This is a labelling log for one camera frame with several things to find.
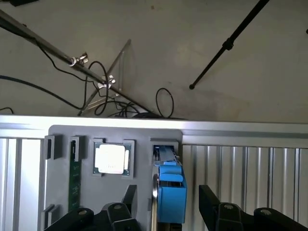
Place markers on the silver tripod leg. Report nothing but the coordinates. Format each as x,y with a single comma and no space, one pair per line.
113,65

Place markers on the black tripod leg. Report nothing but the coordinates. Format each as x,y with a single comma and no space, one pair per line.
227,45

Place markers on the silver CPU chip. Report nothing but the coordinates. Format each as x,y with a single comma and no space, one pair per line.
110,158

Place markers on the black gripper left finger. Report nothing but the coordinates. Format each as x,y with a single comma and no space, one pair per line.
120,216

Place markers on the green RAM stick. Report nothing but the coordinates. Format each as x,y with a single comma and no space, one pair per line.
74,180

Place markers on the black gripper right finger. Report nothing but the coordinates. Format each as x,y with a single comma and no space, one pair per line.
228,216

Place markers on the grey parts rack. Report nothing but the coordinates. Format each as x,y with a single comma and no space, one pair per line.
108,190

